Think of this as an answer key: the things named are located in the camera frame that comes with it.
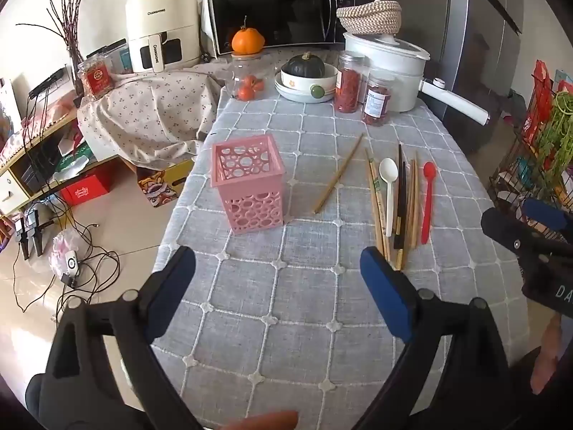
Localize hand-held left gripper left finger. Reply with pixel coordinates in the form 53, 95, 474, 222
40, 245, 203, 430

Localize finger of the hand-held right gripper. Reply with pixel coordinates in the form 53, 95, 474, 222
521, 197, 573, 243
481, 207, 557, 261

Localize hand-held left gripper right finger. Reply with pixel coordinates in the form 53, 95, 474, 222
353, 245, 516, 430

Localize brown wooden chopstick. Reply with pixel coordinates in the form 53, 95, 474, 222
410, 151, 420, 248
396, 158, 415, 272

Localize bamboo chopstick green print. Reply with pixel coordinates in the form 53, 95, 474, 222
365, 147, 386, 257
368, 158, 391, 263

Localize red plastic spoon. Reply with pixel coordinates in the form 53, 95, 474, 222
420, 161, 438, 245

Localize white plastic spoon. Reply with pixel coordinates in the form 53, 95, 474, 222
379, 158, 398, 238

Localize plain wooden chopstick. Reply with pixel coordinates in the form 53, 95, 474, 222
313, 133, 364, 215

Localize pink perforated utensil holder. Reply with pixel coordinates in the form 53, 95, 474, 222
211, 135, 286, 235

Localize person's right hand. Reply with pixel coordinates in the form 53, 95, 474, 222
530, 312, 565, 396

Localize person's left hand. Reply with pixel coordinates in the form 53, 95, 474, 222
222, 410, 299, 430

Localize grey checked tablecloth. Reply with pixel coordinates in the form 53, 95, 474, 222
150, 60, 533, 430

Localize white power adapter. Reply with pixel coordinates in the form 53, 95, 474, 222
62, 253, 82, 279

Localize colourful printed carton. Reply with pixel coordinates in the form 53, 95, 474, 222
136, 160, 196, 209

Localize dark clothing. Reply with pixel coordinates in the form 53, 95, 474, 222
505, 343, 573, 430

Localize pink white plastic bag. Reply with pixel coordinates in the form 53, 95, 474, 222
48, 228, 85, 275

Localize red snack packet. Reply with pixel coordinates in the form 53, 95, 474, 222
530, 60, 557, 142

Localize red gift box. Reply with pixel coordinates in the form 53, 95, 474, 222
58, 174, 114, 207

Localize grey refrigerator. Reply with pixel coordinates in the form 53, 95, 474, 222
430, 0, 525, 155

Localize floral beige cloth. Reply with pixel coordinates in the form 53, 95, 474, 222
77, 51, 287, 172

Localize labelled jar of dried fruit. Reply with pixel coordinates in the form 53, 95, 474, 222
361, 72, 395, 126

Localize wooden low shelf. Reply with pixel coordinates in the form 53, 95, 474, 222
0, 99, 122, 216

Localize white electric cooking pot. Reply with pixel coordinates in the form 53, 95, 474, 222
343, 31, 491, 127

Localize jar of red goji berries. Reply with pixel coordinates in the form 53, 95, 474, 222
333, 49, 369, 114

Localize glass jar with small tomatoes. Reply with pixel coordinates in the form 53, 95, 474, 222
230, 52, 266, 102

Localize red tea jar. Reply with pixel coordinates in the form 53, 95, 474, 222
76, 56, 116, 100

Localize white flowered bowl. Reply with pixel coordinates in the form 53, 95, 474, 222
280, 63, 340, 96

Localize clear plastic storage box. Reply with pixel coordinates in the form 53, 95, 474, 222
88, 38, 134, 75

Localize dark green squash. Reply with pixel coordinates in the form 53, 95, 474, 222
280, 51, 327, 78

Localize orange persimmon fruit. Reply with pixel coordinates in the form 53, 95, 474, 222
231, 15, 265, 54

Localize cream air fryer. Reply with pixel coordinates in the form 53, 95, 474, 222
125, 0, 203, 74

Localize dried branch bundle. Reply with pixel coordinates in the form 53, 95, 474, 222
15, 0, 93, 75

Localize black microwave oven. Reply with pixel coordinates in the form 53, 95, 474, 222
206, 0, 359, 57

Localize black wire rack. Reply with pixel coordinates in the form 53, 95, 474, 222
487, 60, 573, 238

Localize black floor cables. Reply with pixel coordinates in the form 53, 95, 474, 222
11, 175, 122, 323

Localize woven rope basket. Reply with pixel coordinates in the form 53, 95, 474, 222
335, 0, 403, 35

